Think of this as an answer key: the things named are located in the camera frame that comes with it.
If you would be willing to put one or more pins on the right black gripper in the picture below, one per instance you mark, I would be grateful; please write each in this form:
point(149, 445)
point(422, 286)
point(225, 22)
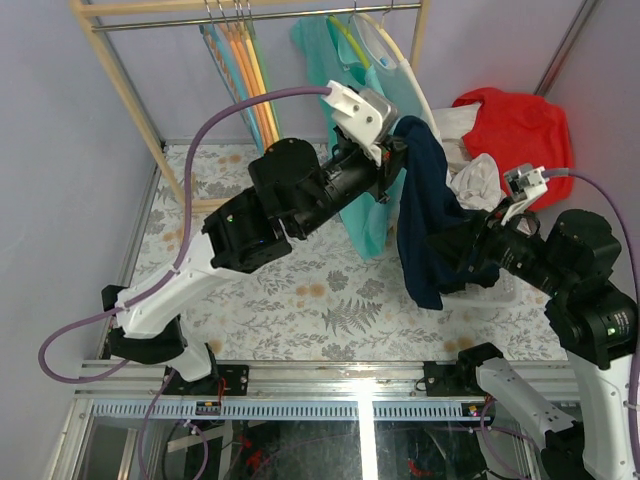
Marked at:
point(453, 243)

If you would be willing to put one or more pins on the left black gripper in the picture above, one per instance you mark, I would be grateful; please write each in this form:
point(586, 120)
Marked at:
point(393, 147)

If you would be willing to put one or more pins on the navy blue t shirt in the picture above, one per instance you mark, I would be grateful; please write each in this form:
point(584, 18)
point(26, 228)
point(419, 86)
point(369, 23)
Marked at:
point(427, 206)

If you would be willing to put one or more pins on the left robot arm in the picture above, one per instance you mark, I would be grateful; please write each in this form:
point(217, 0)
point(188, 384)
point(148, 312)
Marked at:
point(292, 195)

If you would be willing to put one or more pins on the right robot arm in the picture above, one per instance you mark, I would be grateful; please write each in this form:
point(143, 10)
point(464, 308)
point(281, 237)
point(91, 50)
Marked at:
point(596, 324)

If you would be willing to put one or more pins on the teal t shirt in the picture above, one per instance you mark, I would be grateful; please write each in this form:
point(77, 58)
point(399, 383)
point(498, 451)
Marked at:
point(329, 56)

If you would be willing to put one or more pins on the yellow green hanger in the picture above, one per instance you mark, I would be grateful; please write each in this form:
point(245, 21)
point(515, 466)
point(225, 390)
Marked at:
point(356, 48)

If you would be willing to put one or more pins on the orange hanger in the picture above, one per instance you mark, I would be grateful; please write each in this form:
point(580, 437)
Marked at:
point(232, 34)

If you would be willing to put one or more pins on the blue hanger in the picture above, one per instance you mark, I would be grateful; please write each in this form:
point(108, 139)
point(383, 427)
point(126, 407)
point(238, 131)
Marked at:
point(233, 81)

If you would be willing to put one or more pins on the white laundry basket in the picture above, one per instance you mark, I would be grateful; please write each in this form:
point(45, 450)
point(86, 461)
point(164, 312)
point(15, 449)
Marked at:
point(505, 293)

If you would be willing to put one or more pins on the white cloth pile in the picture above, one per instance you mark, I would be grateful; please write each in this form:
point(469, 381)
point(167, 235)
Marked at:
point(473, 178)

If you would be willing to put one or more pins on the red cloth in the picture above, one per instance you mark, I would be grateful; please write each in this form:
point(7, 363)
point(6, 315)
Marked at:
point(517, 129)

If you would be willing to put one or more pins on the floral table mat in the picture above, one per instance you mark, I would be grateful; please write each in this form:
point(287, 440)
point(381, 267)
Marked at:
point(323, 302)

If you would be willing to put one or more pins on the wooden clothes rack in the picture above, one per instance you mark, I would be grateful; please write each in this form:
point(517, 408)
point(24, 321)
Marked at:
point(89, 15)

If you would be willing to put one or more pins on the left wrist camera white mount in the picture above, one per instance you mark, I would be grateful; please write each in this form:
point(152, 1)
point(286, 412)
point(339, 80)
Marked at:
point(365, 117)

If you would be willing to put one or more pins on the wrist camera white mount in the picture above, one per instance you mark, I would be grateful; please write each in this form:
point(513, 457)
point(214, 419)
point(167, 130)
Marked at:
point(526, 184)
point(365, 117)

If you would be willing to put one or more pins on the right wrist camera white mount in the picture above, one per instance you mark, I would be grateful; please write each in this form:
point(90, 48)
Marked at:
point(526, 184)

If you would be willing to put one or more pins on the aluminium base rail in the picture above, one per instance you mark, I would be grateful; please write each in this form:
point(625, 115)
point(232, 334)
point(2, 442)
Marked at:
point(287, 390)

